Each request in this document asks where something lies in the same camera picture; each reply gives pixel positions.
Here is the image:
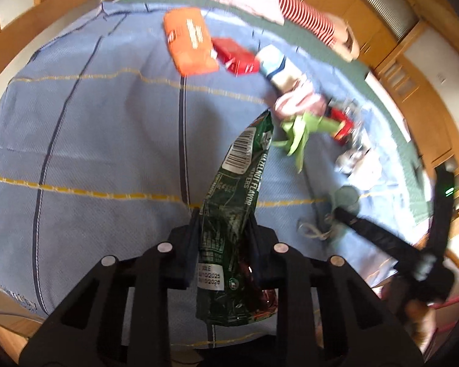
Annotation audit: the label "wooden footboard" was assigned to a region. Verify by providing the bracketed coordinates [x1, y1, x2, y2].
[371, 19, 459, 245]

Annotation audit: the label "frosted glass window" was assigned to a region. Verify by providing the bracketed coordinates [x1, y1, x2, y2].
[352, 0, 418, 39]

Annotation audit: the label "red striped plush doll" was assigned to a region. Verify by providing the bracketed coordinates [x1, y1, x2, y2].
[278, 0, 360, 62]

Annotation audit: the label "pink and white wrapper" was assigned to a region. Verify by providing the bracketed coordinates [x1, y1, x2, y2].
[273, 82, 327, 121]

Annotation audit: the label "clear plastic wrapper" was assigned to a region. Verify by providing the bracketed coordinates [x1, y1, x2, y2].
[334, 138, 383, 190]

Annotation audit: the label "person's right hand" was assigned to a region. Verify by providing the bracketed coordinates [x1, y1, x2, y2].
[403, 300, 437, 349]

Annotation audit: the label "pale green item with strings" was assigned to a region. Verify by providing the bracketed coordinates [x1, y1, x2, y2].
[297, 184, 362, 242]

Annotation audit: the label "red and white wrapper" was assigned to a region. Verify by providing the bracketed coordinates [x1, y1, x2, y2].
[327, 105, 358, 144]

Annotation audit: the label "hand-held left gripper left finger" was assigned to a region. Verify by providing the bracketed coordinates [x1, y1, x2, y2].
[19, 207, 201, 367]

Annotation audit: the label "red snack packet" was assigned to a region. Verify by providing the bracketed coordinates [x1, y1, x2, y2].
[211, 37, 261, 77]

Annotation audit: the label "blue checked blanket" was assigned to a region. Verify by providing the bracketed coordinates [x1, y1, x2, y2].
[0, 2, 433, 348]

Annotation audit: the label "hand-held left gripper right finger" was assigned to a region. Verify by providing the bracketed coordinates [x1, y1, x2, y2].
[247, 214, 424, 367]

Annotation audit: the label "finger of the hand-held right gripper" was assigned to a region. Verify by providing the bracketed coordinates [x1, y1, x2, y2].
[334, 206, 426, 273]

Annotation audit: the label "dark green wafer wrapper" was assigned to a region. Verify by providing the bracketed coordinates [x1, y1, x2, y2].
[196, 109, 279, 327]

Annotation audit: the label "wooden wall cabinets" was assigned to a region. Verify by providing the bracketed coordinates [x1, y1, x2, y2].
[287, 0, 429, 69]

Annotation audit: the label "orange snack packet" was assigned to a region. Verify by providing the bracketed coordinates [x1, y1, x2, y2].
[163, 7, 220, 77]

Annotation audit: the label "light blue bread bag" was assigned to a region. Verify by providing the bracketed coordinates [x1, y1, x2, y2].
[254, 44, 310, 92]

